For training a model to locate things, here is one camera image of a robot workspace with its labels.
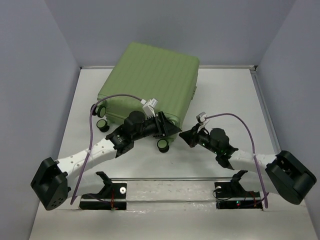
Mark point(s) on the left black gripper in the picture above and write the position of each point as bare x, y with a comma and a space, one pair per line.
164, 127

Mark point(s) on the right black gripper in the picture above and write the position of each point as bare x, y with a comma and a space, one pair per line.
190, 136

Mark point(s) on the green hard-shell suitcase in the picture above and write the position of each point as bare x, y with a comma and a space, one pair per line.
145, 72

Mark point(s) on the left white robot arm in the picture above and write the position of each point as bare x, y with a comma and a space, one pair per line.
57, 180

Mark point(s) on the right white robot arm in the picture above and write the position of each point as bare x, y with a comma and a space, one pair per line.
281, 173

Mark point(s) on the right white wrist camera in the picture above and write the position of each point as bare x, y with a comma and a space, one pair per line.
202, 120

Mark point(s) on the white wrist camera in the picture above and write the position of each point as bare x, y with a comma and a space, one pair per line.
149, 106
202, 120

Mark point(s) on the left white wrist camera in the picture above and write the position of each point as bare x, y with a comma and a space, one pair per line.
149, 106

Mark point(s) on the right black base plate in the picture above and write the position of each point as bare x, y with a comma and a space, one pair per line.
230, 196

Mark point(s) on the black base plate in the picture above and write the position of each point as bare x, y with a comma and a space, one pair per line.
110, 198
230, 196

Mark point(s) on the aluminium rail across table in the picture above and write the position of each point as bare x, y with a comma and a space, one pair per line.
171, 179

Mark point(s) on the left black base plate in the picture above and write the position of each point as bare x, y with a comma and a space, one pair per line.
110, 198

